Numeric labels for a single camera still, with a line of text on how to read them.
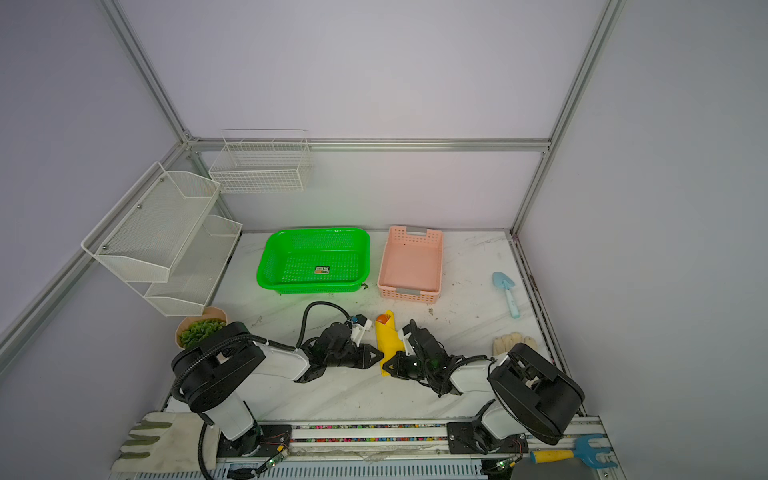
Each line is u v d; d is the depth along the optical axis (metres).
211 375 0.46
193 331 0.80
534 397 0.44
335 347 0.72
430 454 0.73
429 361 0.69
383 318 0.94
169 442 0.73
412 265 1.14
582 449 0.73
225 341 0.46
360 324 0.82
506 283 1.03
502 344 0.90
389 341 0.90
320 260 1.11
